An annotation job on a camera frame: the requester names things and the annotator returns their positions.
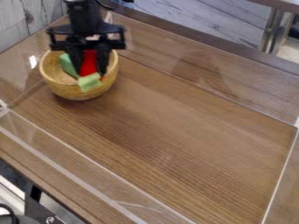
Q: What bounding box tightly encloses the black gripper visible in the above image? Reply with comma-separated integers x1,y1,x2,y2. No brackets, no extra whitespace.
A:
47,0,127,75

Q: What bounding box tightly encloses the red plush strawberry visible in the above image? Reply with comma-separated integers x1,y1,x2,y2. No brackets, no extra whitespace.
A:
77,48,106,94

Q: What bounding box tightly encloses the green rectangular block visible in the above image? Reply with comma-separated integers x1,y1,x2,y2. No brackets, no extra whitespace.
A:
59,53,81,79

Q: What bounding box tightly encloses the wooden bowl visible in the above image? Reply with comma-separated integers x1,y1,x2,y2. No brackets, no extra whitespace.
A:
39,51,119,101

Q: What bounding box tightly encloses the metal table leg background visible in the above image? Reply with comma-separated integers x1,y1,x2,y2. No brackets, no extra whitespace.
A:
260,8,296,55

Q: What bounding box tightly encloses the clear acrylic tray wall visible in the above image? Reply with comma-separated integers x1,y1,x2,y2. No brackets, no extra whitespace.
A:
0,13,299,224

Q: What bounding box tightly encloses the black table frame bracket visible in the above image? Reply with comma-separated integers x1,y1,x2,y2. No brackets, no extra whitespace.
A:
25,185,66,224

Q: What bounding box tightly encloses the black cable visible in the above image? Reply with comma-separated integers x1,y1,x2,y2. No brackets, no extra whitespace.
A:
0,202,22,224

